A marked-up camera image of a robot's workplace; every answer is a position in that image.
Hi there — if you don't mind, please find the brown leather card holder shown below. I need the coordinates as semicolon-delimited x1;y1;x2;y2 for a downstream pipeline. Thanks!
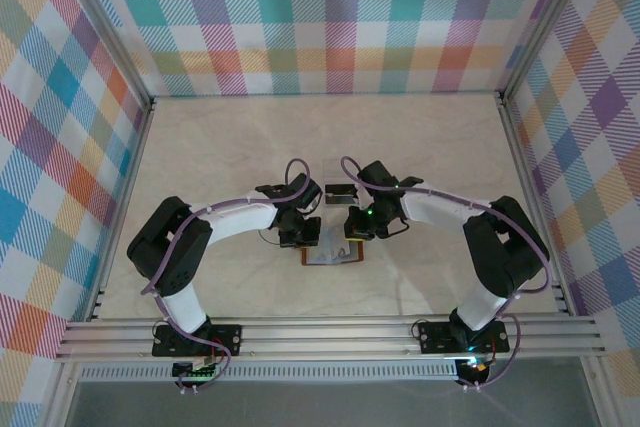
299;227;366;268

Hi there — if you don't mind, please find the small grey card case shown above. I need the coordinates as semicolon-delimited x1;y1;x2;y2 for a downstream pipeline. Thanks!
323;182;362;207

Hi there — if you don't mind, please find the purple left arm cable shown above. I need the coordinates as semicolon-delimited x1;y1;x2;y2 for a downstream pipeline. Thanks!
139;156;314;394

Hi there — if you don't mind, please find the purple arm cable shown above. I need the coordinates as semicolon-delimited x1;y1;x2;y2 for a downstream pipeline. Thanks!
340;155;551;391
139;156;314;394

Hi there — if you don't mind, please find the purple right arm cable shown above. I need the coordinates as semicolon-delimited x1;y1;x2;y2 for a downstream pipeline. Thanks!
340;155;551;391

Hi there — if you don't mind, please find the aluminium mounting rail beam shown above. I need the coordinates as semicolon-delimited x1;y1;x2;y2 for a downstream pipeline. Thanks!
54;315;607;364

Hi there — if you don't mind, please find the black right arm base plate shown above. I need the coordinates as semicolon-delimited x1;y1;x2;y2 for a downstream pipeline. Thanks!
417;320;511;353

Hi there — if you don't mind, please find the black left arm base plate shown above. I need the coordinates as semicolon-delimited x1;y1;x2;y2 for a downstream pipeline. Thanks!
151;324;244;357

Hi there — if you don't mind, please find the grey slotted cable duct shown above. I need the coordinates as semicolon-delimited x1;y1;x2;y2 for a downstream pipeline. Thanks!
79;365;461;382

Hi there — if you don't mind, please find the aluminium side rail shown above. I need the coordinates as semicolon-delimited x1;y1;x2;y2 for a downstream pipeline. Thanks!
497;91;576;318
85;96;157;323

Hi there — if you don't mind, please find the aluminium frame post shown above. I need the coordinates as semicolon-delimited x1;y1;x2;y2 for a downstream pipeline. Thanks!
42;361;84;427
497;0;601;103
582;361;619;427
49;0;155;108

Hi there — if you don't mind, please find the aluminium lower frame post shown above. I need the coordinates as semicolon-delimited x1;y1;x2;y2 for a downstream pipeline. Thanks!
582;361;619;427
42;361;84;427

